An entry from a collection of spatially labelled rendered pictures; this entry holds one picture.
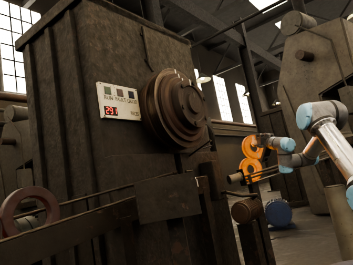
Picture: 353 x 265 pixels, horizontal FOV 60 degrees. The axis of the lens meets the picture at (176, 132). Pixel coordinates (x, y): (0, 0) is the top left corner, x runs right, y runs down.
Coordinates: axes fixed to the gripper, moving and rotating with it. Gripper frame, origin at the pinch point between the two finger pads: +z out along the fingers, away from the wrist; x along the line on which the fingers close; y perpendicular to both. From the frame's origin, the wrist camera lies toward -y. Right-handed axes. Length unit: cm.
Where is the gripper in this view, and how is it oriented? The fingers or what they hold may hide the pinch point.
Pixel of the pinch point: (252, 144)
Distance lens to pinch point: 199.0
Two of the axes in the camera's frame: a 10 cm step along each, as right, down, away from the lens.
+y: -0.9, -9.9, -0.7
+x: -9.4, 1.1, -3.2
